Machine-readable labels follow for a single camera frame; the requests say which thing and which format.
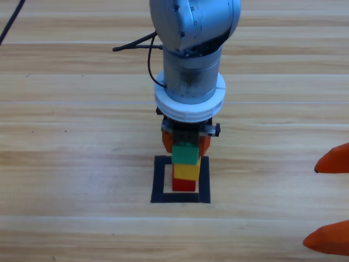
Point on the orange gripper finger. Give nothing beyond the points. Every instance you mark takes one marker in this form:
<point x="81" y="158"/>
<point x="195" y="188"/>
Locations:
<point x="335" y="163"/>
<point x="167" y="140"/>
<point x="330" y="240"/>
<point x="204" y="143"/>

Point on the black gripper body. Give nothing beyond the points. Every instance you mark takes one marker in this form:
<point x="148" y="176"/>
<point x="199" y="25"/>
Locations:
<point x="186" y="133"/>

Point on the green wooden cube block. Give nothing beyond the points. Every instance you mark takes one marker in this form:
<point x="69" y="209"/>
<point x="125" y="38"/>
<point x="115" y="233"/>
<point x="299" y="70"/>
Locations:
<point x="184" y="155"/>

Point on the yellow wooden cube block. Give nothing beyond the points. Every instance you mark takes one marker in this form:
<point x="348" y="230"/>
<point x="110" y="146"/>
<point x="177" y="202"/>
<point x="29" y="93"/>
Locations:
<point x="185" y="172"/>

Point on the red wooden cube block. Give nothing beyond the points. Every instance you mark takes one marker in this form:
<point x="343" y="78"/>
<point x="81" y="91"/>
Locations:
<point x="184" y="185"/>

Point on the black tape square outline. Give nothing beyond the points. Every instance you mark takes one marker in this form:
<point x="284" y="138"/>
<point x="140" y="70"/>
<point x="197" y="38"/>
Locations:
<point x="158" y="183"/>

